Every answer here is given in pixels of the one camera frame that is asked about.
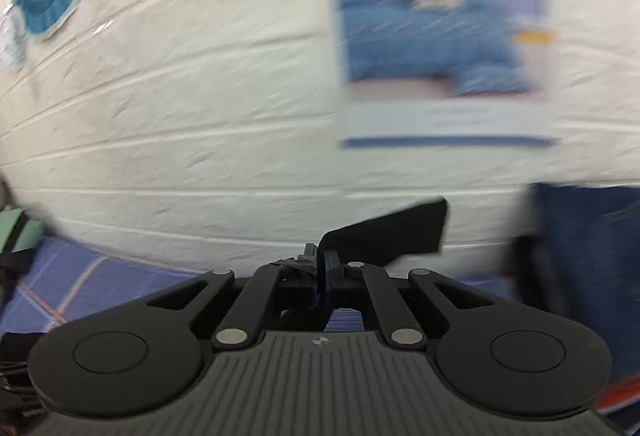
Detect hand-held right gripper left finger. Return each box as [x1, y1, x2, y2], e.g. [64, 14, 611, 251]
[146, 243, 319, 349]

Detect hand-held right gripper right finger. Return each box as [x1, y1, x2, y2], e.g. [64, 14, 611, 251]
[320, 247, 502, 348]

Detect stack of folded clothes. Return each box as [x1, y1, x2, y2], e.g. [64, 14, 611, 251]
[512, 182, 640, 419]

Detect green folded mat with strap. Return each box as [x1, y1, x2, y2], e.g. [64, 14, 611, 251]
[0, 208, 48, 307]

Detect wall poster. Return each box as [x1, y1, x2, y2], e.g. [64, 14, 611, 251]
[325, 0, 558, 150]

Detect blue plaid bedsheet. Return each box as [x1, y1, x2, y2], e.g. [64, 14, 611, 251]
[0, 236, 521, 334]

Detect black pants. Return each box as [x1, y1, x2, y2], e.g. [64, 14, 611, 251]
[319, 197, 449, 267]

